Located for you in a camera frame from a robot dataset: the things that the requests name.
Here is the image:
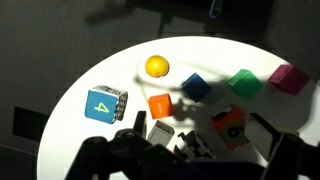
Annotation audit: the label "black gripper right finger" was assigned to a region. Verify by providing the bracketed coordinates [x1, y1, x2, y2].
[249, 112, 304, 180]

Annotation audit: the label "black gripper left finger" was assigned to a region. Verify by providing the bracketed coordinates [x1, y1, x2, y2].
[133, 110, 147, 138]

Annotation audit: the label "blue plush cube number four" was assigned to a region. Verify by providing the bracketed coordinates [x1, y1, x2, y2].
[84, 85, 129, 125]

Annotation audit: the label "small orange cube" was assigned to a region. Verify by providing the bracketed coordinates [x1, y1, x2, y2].
[147, 93, 174, 120]

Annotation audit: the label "yellow ball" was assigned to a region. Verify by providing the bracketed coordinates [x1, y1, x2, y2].
[144, 54, 171, 79]

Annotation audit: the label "small blue cube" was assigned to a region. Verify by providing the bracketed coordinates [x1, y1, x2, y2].
[181, 72, 213, 103]

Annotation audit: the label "small magenta cube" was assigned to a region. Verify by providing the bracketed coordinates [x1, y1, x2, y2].
[267, 64, 311, 96]

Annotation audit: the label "small green cube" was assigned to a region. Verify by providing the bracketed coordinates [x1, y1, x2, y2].
[227, 68, 265, 100]

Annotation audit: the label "dark floor vent panel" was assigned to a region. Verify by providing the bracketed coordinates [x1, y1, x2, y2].
[13, 106, 50, 138]

